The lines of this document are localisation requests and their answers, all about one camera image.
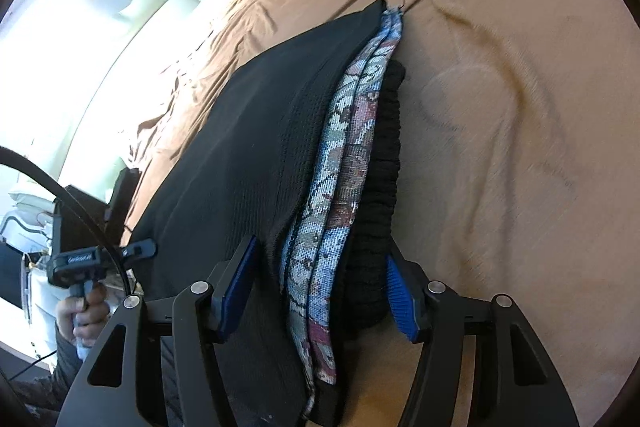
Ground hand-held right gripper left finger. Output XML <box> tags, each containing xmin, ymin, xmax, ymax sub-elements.
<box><xmin>55</xmin><ymin>234</ymin><xmax>261</xmax><ymax>427</ymax></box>

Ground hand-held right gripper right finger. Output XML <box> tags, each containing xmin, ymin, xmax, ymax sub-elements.
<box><xmin>385</xmin><ymin>239</ymin><xmax>581</xmax><ymax>427</ymax></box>

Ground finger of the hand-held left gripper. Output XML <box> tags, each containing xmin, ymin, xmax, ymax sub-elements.
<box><xmin>120</xmin><ymin>240</ymin><xmax>157</xmax><ymax>260</ymax></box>

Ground black pants with patterned trim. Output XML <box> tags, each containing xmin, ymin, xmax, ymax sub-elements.
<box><xmin>122</xmin><ymin>0</ymin><xmax>406</xmax><ymax>427</ymax></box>

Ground person's left forearm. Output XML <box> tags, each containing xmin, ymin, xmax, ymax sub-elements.
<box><xmin>50</xmin><ymin>329</ymin><xmax>93</xmax><ymax>383</ymax></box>

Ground person's left hand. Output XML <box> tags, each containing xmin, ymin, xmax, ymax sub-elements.
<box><xmin>55</xmin><ymin>284</ymin><xmax>113</xmax><ymax>349</ymax></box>

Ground orange blanket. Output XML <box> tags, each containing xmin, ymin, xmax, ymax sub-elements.
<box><xmin>130</xmin><ymin>0</ymin><xmax>640</xmax><ymax>427</ymax></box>

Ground thick black cable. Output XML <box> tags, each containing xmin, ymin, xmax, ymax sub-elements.
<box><xmin>0</xmin><ymin>147</ymin><xmax>138</xmax><ymax>303</ymax></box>

